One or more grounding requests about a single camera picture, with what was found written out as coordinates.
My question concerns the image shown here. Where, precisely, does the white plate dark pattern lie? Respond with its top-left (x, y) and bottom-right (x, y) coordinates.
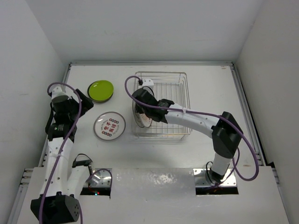
top-left (132, 101), bottom-right (144, 128)

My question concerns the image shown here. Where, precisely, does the dark grey blue plate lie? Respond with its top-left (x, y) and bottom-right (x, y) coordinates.
top-left (90, 93), bottom-right (113, 103)

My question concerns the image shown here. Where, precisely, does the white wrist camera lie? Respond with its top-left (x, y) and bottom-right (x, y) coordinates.
top-left (142, 78), bottom-right (154, 88)
top-left (50, 85), bottom-right (69, 100)

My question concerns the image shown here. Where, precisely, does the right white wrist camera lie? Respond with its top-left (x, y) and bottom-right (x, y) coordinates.
top-left (142, 78), bottom-right (154, 88)

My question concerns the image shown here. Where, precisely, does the aluminium table frame rail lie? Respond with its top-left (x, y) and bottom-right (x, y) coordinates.
top-left (9, 61), bottom-right (280, 224)

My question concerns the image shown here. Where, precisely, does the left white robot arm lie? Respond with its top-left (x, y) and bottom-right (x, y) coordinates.
top-left (30, 87), bottom-right (93, 224)

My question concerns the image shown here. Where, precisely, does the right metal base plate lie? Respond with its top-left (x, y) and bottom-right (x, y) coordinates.
top-left (193, 168), bottom-right (237, 188)

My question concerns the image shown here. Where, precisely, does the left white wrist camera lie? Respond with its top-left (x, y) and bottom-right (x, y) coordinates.
top-left (50, 85), bottom-right (69, 100)

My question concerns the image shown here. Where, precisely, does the green plate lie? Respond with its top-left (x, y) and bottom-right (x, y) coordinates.
top-left (87, 80), bottom-right (114, 102)

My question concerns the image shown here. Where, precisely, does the white plate orange flower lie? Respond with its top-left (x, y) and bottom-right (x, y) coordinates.
top-left (139, 113), bottom-right (152, 128)

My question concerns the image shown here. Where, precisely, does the white plate colourful print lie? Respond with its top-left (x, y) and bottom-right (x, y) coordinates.
top-left (93, 112), bottom-right (126, 141)

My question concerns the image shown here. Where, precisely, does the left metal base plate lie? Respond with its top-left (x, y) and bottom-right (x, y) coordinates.
top-left (85, 168), bottom-right (113, 188)

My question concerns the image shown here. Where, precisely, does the metal wire dish rack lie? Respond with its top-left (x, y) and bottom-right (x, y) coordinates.
top-left (132, 71), bottom-right (192, 140)

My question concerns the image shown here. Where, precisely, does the metal base plate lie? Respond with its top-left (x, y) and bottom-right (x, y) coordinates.
top-left (85, 168), bottom-right (113, 188)
top-left (193, 168), bottom-right (237, 188)

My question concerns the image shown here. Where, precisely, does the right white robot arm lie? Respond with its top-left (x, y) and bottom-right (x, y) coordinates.
top-left (133, 87), bottom-right (241, 184)

